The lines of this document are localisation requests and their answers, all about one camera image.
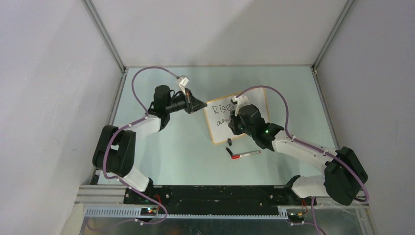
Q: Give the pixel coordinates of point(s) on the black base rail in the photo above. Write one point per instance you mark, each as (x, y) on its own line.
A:
(218, 200)

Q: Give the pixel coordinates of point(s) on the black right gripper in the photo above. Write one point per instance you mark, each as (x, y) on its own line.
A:
(233, 124)

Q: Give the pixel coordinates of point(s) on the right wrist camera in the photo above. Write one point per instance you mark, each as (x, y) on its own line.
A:
(239, 101)

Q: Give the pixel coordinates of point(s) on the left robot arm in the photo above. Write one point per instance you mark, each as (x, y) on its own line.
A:
(115, 151)

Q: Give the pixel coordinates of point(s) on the right controller board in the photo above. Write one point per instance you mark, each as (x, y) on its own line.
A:
(297, 217)

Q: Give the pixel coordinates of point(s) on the yellow framed whiteboard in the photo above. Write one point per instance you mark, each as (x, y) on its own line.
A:
(218, 112)

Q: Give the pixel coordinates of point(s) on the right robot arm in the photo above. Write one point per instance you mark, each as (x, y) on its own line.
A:
(341, 177)

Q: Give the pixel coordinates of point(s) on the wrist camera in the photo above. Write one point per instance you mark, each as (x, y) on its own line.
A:
(239, 101)
(182, 82)

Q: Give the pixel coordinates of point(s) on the red whiteboard marker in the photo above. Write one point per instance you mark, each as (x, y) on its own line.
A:
(237, 156)

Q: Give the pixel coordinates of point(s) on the controller board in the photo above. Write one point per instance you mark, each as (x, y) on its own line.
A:
(148, 211)
(297, 217)

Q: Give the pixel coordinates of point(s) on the left controller board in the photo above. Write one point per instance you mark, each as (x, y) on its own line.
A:
(148, 211)

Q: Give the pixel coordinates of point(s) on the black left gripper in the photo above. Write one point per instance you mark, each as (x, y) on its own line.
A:
(192, 105)

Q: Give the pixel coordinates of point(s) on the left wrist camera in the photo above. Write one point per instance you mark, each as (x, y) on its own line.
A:
(182, 82)

